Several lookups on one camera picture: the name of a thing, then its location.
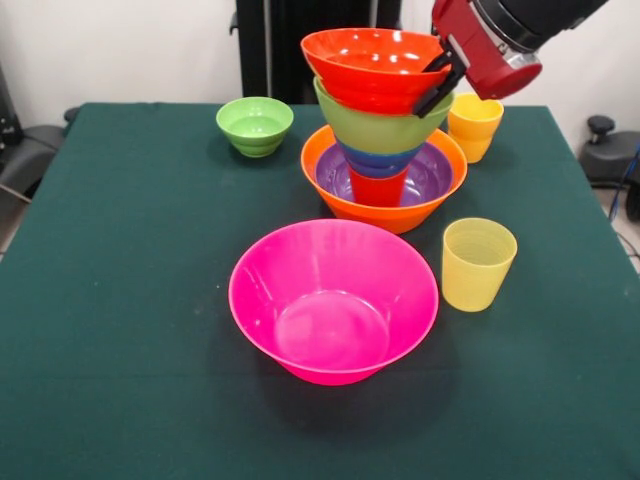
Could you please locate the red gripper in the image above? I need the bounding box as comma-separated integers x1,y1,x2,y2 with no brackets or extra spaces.
410,0,544,120

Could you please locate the dark green tablecloth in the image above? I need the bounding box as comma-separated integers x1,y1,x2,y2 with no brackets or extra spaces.
0,102,640,480

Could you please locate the pink plastic bowl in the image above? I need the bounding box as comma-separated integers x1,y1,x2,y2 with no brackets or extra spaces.
228,218,441,387

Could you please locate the red plastic bowl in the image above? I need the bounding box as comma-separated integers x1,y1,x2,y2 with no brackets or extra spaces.
299,28,454,116

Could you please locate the large green plastic bowl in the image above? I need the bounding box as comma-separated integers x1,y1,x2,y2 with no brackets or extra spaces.
312,77,456,154

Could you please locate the purple plastic bowl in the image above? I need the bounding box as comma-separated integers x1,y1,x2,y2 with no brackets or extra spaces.
314,141,455,209

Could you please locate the red plastic cup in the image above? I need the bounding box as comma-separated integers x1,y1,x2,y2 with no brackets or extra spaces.
348,167,412,208

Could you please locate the orange-yellow plastic cup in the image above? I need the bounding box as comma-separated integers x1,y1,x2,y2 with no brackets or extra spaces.
446,92,505,165

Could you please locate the small green plastic bowl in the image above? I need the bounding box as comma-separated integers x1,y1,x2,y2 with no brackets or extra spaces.
215,96,295,159

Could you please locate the black chair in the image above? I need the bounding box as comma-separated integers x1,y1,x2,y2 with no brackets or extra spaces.
0,62,69,194

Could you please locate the pale yellow plastic cup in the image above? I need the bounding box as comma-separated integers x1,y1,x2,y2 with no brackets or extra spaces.
441,217,519,313

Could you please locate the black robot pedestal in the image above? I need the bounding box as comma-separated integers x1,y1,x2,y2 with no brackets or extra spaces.
229,0,436,106

